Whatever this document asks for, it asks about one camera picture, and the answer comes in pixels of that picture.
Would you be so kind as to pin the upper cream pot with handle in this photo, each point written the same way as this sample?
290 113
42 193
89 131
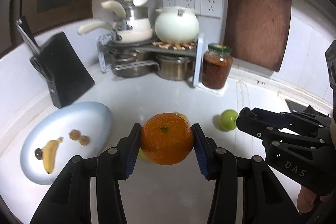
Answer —
129 11

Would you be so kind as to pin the glass jar red sauce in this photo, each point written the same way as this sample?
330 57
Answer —
217 63

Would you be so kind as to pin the wooden trivet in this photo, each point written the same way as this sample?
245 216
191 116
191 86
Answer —
176 47

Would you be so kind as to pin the small yellow banana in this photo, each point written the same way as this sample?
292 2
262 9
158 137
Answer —
49 154

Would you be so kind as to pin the small green apple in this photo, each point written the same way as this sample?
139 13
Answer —
142 155

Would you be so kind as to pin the steel stock pot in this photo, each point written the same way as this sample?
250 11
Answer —
175 68

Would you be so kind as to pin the wall power socket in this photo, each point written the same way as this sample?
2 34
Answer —
208 8

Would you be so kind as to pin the black knife block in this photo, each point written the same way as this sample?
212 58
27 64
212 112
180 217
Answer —
56 60

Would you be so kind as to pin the brown wooden cutting board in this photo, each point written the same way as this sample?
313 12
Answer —
257 31

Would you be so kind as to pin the white ceramic pot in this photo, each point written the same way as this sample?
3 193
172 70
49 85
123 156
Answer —
176 25

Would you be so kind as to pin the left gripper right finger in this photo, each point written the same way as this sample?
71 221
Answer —
265 200

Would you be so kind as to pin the light blue oval plate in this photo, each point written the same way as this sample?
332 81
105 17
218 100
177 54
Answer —
92 119

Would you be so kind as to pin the steel pot with handle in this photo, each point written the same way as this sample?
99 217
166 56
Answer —
130 64

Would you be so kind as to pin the cream saucepan with handle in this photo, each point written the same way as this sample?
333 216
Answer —
116 36

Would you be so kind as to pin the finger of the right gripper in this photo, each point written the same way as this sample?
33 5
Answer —
254 121

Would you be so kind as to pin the large green apple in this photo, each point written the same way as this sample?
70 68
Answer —
228 119

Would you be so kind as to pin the person right hand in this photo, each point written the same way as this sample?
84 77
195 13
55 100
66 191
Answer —
306 200

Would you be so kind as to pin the dark cherry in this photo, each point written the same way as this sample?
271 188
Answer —
39 153

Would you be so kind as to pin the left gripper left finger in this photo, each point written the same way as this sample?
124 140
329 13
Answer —
68 198

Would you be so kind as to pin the white metal shelf rack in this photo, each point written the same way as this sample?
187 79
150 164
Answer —
146 46

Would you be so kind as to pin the white paper under jar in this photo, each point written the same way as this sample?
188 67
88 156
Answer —
218 92

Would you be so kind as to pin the orange fruit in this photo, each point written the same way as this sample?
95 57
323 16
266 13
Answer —
166 139

